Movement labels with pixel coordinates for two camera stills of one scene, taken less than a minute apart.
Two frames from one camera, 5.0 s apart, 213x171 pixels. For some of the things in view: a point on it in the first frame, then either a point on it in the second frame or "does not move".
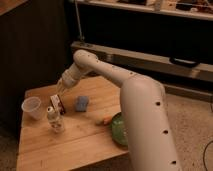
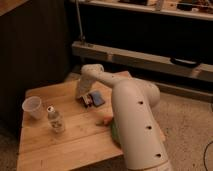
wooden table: x=73 y=127 does not move
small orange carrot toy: x=107 y=120 does not move
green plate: x=118 y=130 does not move
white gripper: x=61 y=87 → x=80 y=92
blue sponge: x=81 y=103 → x=97 y=98
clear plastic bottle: x=55 y=121 does not move
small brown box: x=57 y=104 → x=85 y=100
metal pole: x=82 y=37 does not move
